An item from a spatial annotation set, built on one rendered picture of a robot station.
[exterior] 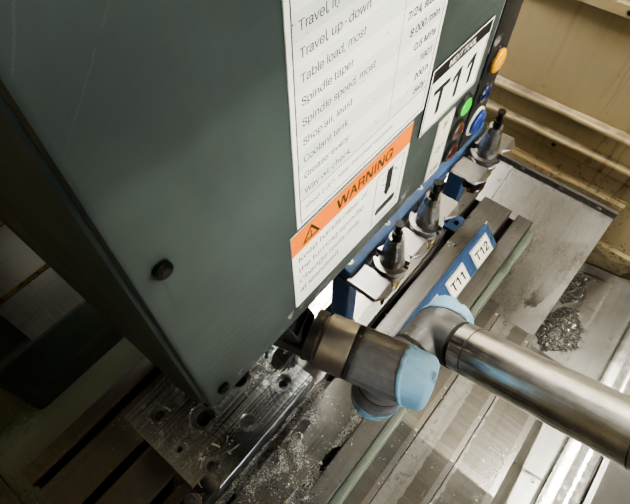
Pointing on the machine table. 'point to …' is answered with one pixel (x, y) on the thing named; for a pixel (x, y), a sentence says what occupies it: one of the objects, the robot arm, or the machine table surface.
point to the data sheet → (352, 84)
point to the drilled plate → (248, 443)
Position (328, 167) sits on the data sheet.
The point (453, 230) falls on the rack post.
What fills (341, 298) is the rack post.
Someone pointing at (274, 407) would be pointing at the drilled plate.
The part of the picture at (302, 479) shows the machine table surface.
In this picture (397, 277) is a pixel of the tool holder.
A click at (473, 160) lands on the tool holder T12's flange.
